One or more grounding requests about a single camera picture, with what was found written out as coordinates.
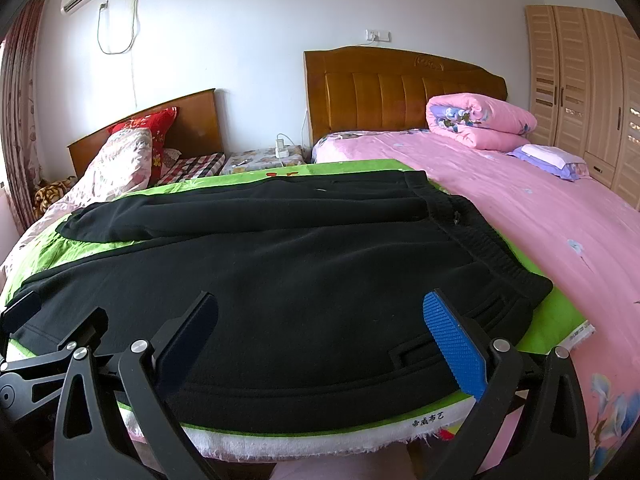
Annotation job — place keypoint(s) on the purple pillow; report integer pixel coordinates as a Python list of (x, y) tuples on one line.
[(559, 163)]

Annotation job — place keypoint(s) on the red patterned curtain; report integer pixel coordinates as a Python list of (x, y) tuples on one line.
[(18, 113)]

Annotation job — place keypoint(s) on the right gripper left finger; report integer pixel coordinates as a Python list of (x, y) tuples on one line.
[(90, 438)]

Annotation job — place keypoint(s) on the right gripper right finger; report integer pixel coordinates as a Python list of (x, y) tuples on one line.
[(528, 421)]

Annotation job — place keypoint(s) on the white power strip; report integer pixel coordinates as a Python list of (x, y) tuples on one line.
[(280, 151)]

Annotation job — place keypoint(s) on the large wooden headboard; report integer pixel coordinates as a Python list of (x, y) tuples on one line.
[(379, 89)]

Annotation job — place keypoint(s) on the pink white floral quilt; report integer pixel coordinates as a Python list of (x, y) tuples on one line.
[(123, 164)]

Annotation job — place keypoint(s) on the red floral pillow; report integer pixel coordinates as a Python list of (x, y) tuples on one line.
[(158, 123)]

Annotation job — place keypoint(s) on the plaid bed sheet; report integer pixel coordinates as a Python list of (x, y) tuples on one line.
[(192, 168)]

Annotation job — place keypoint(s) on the black pants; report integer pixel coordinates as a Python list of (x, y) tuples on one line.
[(363, 207)]

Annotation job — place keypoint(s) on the pink bed sheet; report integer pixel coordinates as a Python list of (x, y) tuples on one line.
[(581, 235)]

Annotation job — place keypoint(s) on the small wooden headboard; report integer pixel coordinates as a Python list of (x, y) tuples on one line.
[(195, 131)]

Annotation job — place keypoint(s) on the white wall socket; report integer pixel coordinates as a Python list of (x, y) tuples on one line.
[(374, 36)]

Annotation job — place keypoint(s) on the folded pink quilt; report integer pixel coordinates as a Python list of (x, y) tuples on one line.
[(479, 121)]

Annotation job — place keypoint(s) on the light wooden wardrobe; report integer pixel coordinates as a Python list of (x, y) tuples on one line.
[(584, 93)]

